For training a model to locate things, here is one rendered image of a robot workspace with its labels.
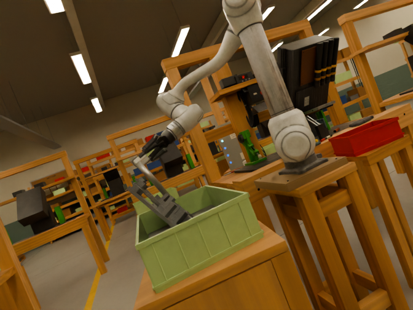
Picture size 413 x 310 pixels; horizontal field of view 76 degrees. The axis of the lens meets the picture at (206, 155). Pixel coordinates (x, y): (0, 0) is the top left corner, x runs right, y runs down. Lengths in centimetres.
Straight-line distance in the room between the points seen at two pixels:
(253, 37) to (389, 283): 125
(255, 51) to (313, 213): 72
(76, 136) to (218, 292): 1133
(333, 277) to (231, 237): 57
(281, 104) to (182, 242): 65
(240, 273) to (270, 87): 70
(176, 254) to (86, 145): 1111
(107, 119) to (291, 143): 1120
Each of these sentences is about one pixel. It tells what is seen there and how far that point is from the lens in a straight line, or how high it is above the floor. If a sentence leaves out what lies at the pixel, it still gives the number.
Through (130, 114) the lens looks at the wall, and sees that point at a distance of 1204.
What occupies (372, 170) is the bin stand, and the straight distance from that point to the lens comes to 168.
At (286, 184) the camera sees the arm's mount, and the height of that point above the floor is 89.
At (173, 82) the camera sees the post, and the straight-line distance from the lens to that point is 221.
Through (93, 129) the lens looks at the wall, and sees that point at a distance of 1198.
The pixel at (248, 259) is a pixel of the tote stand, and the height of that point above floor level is 78.
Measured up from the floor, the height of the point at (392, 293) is 23.
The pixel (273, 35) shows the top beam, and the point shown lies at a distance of 271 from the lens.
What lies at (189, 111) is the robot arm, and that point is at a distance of 138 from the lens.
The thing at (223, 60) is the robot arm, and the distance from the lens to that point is 137.
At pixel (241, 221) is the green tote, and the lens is 96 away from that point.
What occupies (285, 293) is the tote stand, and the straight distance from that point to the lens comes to 99.
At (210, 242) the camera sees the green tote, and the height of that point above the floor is 86.
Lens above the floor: 116
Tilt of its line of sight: 2 degrees down
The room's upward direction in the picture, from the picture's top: 22 degrees counter-clockwise
